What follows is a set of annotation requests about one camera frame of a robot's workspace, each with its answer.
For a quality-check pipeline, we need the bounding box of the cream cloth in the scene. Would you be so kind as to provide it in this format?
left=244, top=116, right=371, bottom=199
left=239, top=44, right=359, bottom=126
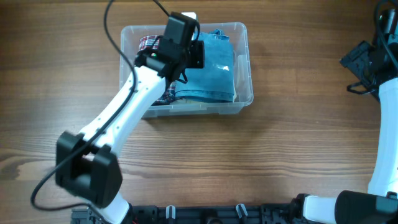
left=175, top=88, right=237, bottom=104

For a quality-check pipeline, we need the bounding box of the red plaid cloth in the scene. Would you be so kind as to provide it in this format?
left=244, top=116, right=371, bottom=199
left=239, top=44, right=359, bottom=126
left=139, top=35, right=177, bottom=106

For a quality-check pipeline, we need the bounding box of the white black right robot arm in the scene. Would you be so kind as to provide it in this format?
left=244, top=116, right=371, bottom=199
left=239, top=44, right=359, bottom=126
left=289, top=7, right=397, bottom=223

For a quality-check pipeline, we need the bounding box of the clear plastic storage bin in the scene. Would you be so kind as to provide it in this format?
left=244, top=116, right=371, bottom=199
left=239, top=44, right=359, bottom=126
left=121, top=22, right=254, bottom=118

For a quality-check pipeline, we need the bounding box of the blue denim cloth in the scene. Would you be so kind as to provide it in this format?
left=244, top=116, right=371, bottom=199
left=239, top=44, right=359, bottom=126
left=175, top=29, right=235, bottom=103

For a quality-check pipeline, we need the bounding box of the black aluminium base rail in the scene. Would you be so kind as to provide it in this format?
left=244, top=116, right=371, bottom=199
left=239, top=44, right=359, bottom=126
left=70, top=202, right=299, bottom=224

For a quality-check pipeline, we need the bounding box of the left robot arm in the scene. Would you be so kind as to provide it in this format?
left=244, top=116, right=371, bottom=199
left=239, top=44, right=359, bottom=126
left=55, top=12, right=204, bottom=223

